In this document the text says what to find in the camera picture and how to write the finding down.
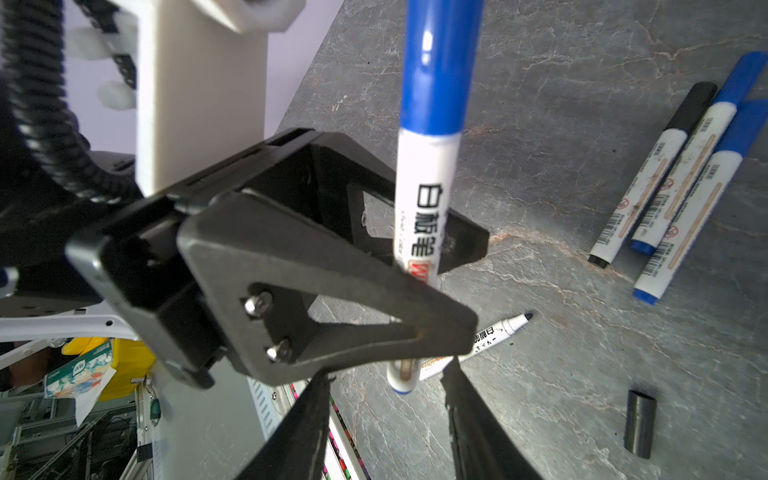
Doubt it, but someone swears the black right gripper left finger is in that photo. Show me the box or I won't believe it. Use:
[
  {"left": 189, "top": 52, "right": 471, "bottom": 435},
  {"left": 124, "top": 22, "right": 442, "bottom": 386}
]
[{"left": 235, "top": 371, "right": 331, "bottom": 480}]

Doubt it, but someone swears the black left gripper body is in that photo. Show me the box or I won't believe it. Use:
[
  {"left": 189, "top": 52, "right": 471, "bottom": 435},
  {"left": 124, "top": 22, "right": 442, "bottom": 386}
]
[{"left": 66, "top": 129, "right": 336, "bottom": 389}]

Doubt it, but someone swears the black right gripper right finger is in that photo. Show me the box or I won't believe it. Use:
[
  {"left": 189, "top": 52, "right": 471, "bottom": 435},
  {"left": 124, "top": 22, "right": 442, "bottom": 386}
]
[{"left": 441, "top": 358, "right": 541, "bottom": 479}]

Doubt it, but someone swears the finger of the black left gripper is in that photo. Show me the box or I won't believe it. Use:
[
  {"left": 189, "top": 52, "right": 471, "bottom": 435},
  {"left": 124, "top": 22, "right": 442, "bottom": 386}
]
[
  {"left": 311, "top": 132, "right": 490, "bottom": 273},
  {"left": 177, "top": 193, "right": 478, "bottom": 385}
]

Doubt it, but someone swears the white marker blue end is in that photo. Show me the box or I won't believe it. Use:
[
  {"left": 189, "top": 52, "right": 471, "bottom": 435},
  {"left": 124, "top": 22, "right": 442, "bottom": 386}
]
[{"left": 386, "top": 0, "right": 486, "bottom": 396}]

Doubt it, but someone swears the white marker blue tip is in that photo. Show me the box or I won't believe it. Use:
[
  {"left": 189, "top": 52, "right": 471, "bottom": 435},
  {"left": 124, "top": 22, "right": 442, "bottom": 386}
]
[{"left": 633, "top": 99, "right": 767, "bottom": 305}]

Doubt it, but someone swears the white marker black tip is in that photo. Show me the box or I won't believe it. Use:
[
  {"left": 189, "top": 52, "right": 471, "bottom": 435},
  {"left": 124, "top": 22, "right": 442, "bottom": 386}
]
[{"left": 588, "top": 82, "right": 718, "bottom": 269}]

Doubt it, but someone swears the blue capped white marker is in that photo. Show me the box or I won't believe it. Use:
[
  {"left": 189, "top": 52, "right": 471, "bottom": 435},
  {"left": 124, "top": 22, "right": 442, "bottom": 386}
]
[{"left": 631, "top": 51, "right": 767, "bottom": 256}]

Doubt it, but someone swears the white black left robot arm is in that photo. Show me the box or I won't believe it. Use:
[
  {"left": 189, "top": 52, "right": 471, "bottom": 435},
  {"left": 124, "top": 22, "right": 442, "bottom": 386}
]
[{"left": 1, "top": 88, "right": 478, "bottom": 389}]

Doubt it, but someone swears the white marker black end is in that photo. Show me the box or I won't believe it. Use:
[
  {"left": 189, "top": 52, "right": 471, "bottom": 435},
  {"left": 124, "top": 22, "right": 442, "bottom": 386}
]
[{"left": 420, "top": 312, "right": 534, "bottom": 381}]

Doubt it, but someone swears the yellow box green label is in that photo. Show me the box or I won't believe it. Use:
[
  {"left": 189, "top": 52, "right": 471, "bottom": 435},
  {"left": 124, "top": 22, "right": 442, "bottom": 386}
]
[{"left": 44, "top": 337, "right": 156, "bottom": 401}]

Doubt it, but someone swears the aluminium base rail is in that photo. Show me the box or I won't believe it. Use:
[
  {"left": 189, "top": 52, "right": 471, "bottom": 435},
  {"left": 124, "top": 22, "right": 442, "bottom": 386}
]
[{"left": 237, "top": 372, "right": 370, "bottom": 480}]

